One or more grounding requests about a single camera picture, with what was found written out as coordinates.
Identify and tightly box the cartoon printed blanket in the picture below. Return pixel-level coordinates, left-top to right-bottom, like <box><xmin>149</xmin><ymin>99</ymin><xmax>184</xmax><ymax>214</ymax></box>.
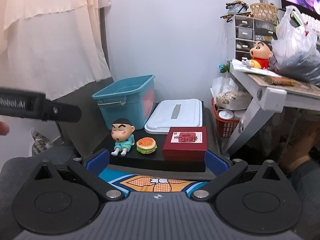
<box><xmin>99</xmin><ymin>169</ymin><xmax>208</xmax><ymax>193</ymax></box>

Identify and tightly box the red plastic basket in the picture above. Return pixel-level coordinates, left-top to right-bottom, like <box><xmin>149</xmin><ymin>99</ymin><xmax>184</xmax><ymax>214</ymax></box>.
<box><xmin>211</xmin><ymin>97</ymin><xmax>242</xmax><ymax>138</ymax></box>

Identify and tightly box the blue plastic storage bin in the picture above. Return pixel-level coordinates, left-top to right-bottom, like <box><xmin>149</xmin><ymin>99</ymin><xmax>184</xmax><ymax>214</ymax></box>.
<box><xmin>92</xmin><ymin>74</ymin><xmax>157</xmax><ymax>130</ymax></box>

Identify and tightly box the white plastic bag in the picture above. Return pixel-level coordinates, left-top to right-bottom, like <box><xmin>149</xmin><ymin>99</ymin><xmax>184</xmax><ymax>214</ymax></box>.
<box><xmin>271</xmin><ymin>5</ymin><xmax>320</xmax><ymax>85</ymax></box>

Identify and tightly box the cream curtain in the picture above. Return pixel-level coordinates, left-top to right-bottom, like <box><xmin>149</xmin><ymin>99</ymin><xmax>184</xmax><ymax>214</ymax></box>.
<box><xmin>0</xmin><ymin>0</ymin><xmax>112</xmax><ymax>100</ymax></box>

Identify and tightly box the printed table mat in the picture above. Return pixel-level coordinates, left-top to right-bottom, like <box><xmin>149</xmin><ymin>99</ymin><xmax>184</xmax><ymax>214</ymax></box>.
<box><xmin>251</xmin><ymin>75</ymin><xmax>320</xmax><ymax>97</ymax></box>

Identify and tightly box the white printed envelope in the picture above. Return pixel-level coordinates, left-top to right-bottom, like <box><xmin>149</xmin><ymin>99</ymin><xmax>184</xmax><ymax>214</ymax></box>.
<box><xmin>231</xmin><ymin>58</ymin><xmax>282</xmax><ymax>78</ymax></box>

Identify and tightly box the white keyboard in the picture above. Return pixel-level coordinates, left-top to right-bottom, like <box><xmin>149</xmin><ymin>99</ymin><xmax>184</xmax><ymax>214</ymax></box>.
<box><xmin>297</xmin><ymin>10</ymin><xmax>320</xmax><ymax>35</ymax></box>

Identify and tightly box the bead bracelets ornament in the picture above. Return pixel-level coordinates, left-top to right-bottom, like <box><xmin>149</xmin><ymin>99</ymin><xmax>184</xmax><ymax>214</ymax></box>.
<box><xmin>220</xmin><ymin>1</ymin><xmax>252</xmax><ymax>23</ymax></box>

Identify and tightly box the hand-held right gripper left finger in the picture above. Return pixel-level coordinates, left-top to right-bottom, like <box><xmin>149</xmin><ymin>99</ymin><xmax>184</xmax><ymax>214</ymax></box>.
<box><xmin>32</xmin><ymin>149</ymin><xmax>125</xmax><ymax>202</ymax></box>

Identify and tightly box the person's right leg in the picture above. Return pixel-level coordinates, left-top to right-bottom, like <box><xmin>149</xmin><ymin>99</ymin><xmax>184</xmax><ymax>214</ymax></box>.
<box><xmin>279</xmin><ymin>124</ymin><xmax>320</xmax><ymax>240</ymax></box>

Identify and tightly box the orange small bottle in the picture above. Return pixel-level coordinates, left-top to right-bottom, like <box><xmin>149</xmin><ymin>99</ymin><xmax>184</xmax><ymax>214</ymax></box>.
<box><xmin>271</xmin><ymin>78</ymin><xmax>295</xmax><ymax>87</ymax></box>

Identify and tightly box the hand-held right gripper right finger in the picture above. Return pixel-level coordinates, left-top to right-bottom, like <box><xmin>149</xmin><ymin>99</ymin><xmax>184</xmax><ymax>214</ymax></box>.
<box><xmin>191</xmin><ymin>150</ymin><xmax>287</xmax><ymax>202</ymax></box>

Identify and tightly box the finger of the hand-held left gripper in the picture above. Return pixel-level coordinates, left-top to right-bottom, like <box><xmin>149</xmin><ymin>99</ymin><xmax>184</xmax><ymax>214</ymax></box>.
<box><xmin>42</xmin><ymin>97</ymin><xmax>82</xmax><ymax>123</ymax></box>

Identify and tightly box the red box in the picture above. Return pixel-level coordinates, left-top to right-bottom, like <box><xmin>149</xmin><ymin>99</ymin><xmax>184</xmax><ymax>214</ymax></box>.
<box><xmin>162</xmin><ymin>126</ymin><xmax>208</xmax><ymax>162</ymax></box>

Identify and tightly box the plush hamburger toy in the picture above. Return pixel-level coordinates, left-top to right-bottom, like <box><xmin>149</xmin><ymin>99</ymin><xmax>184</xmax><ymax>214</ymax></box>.
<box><xmin>136</xmin><ymin>137</ymin><xmax>158</xmax><ymax>155</ymax></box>

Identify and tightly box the grey folding table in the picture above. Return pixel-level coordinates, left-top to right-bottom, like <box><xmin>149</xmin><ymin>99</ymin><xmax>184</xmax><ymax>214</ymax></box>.
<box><xmin>220</xmin><ymin>60</ymin><xmax>320</xmax><ymax>157</ymax></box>

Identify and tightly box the white bin lid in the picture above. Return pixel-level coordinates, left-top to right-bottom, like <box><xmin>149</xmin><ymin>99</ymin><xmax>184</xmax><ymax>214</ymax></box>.
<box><xmin>144</xmin><ymin>99</ymin><xmax>203</xmax><ymax>134</ymax></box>

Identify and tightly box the white round jar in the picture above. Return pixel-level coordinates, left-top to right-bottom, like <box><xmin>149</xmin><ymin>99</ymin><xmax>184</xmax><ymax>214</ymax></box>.
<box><xmin>219</xmin><ymin>110</ymin><xmax>234</xmax><ymax>124</ymax></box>

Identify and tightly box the boy figurine in red shirt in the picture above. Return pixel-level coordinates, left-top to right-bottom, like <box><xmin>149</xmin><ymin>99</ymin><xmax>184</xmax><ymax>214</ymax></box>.
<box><xmin>241</xmin><ymin>40</ymin><xmax>273</xmax><ymax>70</ymax></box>

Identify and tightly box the boy figurine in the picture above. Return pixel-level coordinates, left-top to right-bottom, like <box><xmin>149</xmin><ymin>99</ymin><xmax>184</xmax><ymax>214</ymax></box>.
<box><xmin>241</xmin><ymin>40</ymin><xmax>273</xmax><ymax>70</ymax></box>
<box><xmin>111</xmin><ymin>118</ymin><xmax>136</xmax><ymax>157</ymax></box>

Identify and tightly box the white drawer organizer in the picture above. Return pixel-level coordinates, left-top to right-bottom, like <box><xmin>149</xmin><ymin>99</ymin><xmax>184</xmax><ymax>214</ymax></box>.
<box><xmin>234</xmin><ymin>14</ymin><xmax>279</xmax><ymax>60</ymax></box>

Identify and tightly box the woven bamboo basket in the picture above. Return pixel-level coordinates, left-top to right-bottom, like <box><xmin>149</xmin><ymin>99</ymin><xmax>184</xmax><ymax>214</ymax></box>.
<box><xmin>250</xmin><ymin>2</ymin><xmax>278</xmax><ymax>20</ymax></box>

